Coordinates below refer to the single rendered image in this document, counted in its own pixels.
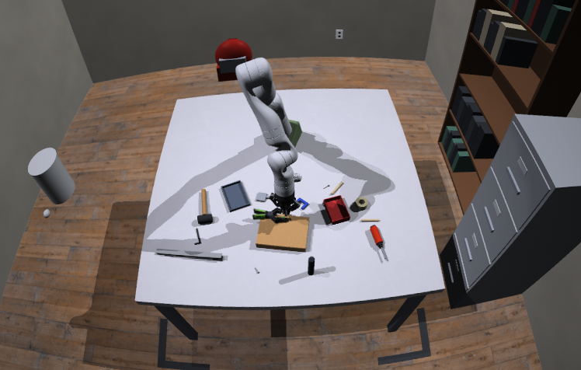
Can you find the black mallet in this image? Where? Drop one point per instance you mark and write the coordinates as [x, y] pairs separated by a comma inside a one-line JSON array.
[[204, 218]]

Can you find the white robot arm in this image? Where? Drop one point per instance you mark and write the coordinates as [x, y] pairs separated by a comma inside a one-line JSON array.
[[272, 119]]

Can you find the red-handled screwdriver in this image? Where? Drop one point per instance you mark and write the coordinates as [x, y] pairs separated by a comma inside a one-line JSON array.
[[377, 238]]

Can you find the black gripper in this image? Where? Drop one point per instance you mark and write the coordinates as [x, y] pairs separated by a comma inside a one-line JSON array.
[[285, 202]]

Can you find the grey flat bar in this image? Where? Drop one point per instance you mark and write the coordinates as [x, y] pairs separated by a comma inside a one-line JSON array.
[[191, 254]]

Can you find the brown wooden bench board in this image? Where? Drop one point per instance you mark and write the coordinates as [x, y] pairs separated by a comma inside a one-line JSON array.
[[290, 235]]

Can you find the black cylinder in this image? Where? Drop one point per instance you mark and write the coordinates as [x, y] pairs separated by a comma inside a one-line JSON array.
[[311, 265]]

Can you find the red open tray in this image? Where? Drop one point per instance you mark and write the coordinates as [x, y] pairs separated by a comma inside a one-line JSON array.
[[336, 209]]

